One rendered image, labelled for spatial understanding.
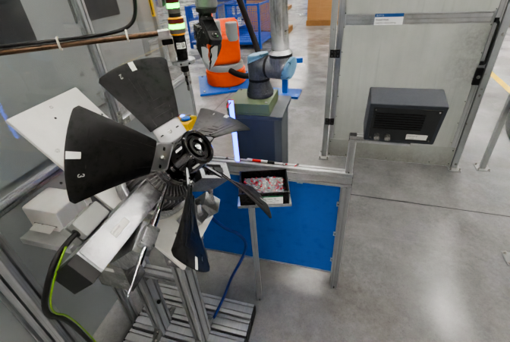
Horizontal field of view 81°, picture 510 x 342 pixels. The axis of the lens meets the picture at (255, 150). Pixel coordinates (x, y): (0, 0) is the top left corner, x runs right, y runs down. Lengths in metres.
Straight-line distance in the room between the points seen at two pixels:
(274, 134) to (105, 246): 1.07
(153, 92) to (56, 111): 0.31
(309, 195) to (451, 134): 1.82
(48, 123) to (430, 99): 1.28
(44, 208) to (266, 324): 1.25
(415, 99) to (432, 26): 1.51
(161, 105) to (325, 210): 0.98
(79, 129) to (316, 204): 1.14
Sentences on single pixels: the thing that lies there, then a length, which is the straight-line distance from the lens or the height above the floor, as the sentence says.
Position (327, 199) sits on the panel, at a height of 0.68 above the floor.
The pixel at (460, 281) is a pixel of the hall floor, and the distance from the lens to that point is 2.30.
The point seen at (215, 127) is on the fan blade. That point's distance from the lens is 1.12.
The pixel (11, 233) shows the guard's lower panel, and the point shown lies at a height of 0.87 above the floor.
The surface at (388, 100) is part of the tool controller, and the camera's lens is 1.21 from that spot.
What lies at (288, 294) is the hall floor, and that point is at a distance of 1.99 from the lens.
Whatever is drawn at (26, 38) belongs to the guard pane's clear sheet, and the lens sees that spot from 1.50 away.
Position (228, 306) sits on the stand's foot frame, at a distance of 1.88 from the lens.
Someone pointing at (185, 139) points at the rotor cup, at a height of 1.26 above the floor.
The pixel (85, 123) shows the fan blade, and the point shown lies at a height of 1.40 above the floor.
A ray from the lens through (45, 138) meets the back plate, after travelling 1.08.
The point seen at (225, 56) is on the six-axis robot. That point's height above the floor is 0.52.
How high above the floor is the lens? 1.69
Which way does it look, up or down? 32 degrees down
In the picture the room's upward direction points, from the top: 4 degrees counter-clockwise
